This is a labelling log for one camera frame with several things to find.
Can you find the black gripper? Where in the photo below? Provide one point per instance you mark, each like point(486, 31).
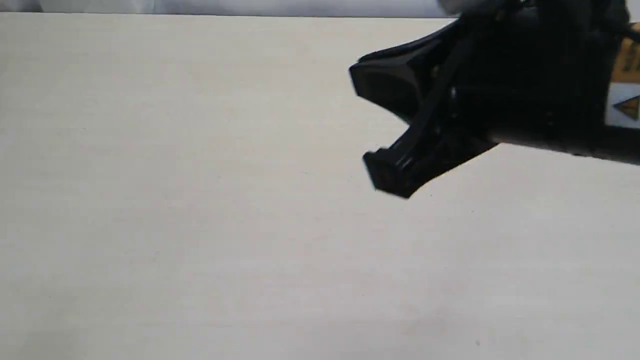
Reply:
point(535, 73)

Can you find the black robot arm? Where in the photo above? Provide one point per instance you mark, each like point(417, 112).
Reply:
point(556, 75)

